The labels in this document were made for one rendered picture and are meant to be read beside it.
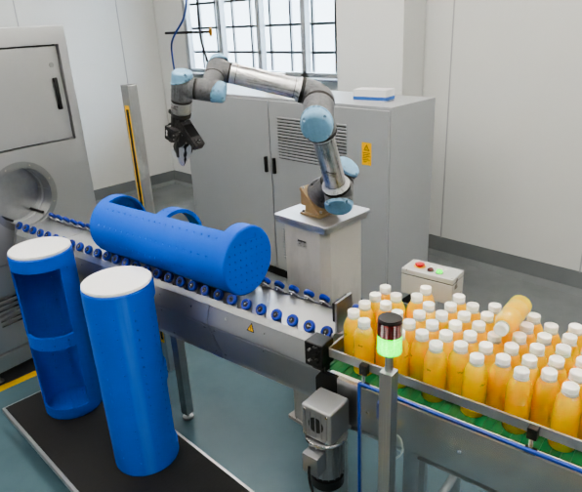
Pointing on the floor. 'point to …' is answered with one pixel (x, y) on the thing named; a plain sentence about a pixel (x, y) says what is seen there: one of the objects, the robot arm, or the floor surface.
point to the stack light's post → (388, 394)
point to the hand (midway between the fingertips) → (184, 163)
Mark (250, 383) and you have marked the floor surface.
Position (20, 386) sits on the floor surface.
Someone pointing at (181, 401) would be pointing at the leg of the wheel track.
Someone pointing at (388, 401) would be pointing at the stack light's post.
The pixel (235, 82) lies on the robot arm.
